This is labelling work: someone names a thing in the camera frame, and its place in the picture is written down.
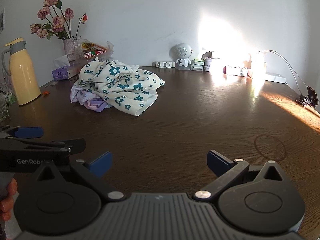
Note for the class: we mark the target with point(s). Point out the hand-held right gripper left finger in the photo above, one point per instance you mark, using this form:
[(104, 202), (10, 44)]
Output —
[(100, 164)]

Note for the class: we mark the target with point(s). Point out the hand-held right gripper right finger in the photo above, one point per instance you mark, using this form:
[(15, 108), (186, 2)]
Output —
[(217, 163)]

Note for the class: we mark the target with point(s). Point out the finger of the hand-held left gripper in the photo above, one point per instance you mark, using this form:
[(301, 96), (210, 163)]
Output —
[(28, 132), (75, 144)]

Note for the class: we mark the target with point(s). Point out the white teal floral garment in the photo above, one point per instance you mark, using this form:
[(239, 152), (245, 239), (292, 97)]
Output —
[(120, 85)]

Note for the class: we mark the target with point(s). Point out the person's left hand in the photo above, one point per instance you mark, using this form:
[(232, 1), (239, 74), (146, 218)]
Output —
[(6, 205)]

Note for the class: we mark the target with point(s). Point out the clear glass jar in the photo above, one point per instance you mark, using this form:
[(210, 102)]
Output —
[(3, 102)]

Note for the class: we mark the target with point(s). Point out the small orange scrap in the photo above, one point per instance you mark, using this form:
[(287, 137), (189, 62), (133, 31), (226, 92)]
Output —
[(45, 93)]

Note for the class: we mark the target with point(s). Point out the lilac trimmed pastel garment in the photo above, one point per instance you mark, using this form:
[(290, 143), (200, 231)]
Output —
[(96, 105)]

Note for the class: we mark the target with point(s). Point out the purple floral garment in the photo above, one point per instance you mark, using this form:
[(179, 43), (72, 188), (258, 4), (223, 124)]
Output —
[(81, 95)]

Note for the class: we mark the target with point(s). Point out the pill blister pack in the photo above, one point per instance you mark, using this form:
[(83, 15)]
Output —
[(52, 84)]

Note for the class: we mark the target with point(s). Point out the yellow thermos jug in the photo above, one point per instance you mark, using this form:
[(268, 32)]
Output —
[(22, 77)]

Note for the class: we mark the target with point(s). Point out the purple tissue box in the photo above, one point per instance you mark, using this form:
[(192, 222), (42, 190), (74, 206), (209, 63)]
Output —
[(63, 71)]

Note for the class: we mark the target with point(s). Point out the pink white box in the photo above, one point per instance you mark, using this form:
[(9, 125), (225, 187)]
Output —
[(236, 70)]

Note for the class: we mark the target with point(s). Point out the plastic snack bag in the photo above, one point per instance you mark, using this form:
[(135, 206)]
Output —
[(93, 50)]

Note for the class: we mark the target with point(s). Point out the green white packets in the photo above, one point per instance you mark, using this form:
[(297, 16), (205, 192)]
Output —
[(197, 65)]

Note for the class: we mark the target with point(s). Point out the white power strip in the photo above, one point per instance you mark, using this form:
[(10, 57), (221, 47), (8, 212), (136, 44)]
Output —
[(275, 77)]

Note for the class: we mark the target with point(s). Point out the small white cardboard box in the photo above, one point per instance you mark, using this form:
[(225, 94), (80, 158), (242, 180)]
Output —
[(211, 54)]

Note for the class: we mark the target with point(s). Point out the white robot speaker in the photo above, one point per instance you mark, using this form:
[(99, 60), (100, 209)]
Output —
[(183, 55)]

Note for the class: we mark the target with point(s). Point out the black phone holder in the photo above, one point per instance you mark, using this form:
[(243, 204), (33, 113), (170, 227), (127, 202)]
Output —
[(308, 96)]

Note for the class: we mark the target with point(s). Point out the dried pink roses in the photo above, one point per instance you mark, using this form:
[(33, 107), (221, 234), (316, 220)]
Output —
[(53, 17)]

